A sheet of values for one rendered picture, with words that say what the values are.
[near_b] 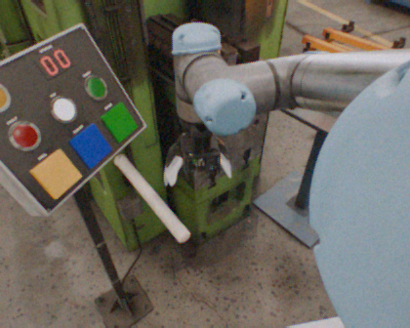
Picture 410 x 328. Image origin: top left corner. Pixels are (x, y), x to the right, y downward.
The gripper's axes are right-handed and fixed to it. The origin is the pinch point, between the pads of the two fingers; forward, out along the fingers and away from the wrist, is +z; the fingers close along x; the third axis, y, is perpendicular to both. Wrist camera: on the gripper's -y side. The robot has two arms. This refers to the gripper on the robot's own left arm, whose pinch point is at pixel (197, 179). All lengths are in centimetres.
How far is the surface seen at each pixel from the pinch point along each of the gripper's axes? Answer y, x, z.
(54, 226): -66, -70, 94
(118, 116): -15.9, -16.6, -8.7
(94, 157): -5.5, -22.5, -5.6
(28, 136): -2.9, -32.3, -15.3
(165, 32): -71, 0, -5
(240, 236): -41, 29, 93
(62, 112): -9.8, -26.8, -15.3
